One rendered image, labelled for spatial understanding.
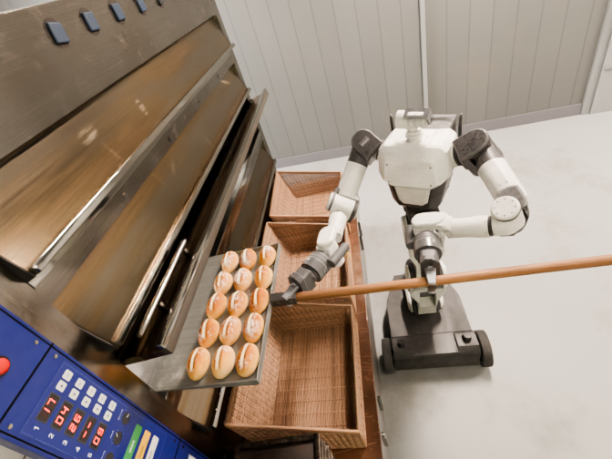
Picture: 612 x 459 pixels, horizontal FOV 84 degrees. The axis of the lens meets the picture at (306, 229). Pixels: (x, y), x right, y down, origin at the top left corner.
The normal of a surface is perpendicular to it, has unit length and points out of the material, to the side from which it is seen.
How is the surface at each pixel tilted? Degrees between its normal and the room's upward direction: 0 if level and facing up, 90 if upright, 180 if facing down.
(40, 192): 70
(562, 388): 0
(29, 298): 90
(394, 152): 45
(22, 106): 90
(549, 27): 90
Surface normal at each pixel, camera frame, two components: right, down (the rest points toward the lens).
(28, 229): 0.82, -0.41
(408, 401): -0.25, -0.74
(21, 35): 0.97, -0.17
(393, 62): -0.11, 0.66
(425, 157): -0.55, -0.06
